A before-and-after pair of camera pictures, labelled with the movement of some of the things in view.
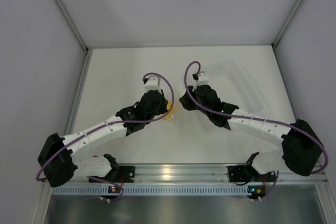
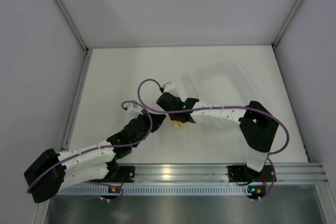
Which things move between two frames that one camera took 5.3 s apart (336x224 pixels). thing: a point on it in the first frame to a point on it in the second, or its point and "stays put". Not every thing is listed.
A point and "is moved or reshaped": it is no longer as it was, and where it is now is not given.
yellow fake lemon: x=172 y=111 is moved or reshaped
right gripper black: x=186 y=100 to x=171 y=117
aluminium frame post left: x=86 y=65 stays put
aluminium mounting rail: x=201 y=172 stays put
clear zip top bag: x=172 y=114 is moved or reshaped
